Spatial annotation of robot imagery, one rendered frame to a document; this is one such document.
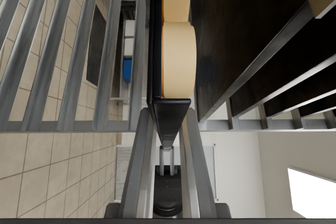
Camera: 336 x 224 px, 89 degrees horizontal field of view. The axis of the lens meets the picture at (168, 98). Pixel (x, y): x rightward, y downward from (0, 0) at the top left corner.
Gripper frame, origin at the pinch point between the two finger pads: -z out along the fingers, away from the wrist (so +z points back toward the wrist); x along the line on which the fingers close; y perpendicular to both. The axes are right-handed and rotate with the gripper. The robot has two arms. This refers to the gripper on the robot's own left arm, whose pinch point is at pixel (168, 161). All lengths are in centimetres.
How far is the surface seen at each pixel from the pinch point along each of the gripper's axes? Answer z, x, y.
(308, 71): -13.7, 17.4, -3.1
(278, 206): -103, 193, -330
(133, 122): -26.8, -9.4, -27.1
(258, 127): -26.1, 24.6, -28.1
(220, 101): -16.7, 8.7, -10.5
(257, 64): -10.8, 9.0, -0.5
